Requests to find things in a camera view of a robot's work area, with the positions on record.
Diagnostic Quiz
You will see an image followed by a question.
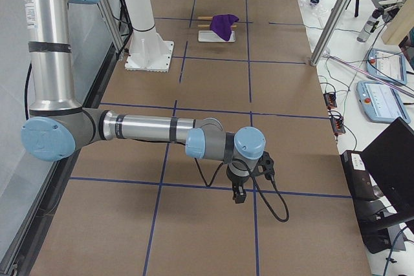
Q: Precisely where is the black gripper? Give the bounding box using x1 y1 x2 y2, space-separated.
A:
226 167 249 204

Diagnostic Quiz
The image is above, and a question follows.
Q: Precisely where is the purple towel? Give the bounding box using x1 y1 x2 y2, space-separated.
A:
210 14 239 41

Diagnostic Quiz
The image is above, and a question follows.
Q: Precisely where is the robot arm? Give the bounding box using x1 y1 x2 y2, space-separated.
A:
21 0 266 204

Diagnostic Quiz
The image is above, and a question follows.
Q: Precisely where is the white towel rack base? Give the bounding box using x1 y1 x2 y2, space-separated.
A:
198 30 235 43

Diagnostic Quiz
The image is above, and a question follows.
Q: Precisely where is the inner wooden rack rod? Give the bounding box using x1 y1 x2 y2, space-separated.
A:
197 24 237 30

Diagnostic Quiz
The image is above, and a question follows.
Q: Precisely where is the near orange connector hub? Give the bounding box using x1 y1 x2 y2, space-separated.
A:
328 110 346 136

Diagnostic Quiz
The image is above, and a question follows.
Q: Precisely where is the orange connector hub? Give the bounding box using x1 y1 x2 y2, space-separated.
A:
328 110 346 136
323 83 337 110

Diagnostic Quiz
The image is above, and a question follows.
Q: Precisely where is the far orange connector hub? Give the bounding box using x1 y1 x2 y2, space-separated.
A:
323 83 337 110

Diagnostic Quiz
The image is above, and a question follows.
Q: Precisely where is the black laptop on stand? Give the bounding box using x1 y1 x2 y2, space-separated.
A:
340 117 413 253

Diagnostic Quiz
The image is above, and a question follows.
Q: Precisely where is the near teach pendant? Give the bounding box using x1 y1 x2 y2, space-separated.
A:
356 81 411 123

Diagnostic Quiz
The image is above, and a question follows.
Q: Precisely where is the teach pendant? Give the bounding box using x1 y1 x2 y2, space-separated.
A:
366 48 408 85
356 81 411 123

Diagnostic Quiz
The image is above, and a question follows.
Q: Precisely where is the far teach pendant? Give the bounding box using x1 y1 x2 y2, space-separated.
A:
366 48 408 85

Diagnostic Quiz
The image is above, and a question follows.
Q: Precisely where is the clear water bottle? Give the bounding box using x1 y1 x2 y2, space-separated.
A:
356 7 384 43

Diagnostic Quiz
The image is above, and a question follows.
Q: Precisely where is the wooden board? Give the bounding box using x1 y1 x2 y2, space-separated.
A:
382 0 414 45

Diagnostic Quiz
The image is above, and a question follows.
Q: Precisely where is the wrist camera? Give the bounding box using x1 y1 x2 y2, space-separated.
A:
254 151 275 182

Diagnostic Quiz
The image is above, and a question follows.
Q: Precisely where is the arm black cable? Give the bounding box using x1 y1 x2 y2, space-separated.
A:
193 156 290 224

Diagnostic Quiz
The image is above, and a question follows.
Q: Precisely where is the white camera pole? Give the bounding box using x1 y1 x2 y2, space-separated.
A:
125 0 174 72

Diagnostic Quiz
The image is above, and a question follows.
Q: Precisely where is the grey aluminium post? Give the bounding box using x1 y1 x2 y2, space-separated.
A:
310 0 350 66

